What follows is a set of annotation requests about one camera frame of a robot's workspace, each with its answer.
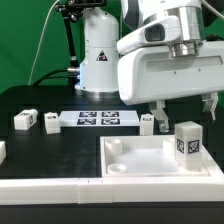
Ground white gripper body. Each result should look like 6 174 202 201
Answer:
117 16 224 105

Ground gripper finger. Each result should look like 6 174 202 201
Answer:
149 100 169 133
202 92 218 121

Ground white square tabletop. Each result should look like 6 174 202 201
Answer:
100 135 209 177

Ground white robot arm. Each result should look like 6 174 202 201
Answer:
78 0 224 132

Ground white obstacle fence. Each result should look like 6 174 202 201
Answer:
0 143 224 205

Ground white block at left edge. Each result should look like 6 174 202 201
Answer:
0 141 6 165

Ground white marker base plate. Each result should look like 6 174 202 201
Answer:
59 110 139 127

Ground black camera stand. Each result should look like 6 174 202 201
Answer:
55 0 107 77

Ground black cables at base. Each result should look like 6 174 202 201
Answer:
32 68 81 87

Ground white cable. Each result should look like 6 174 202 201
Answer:
27 0 63 86

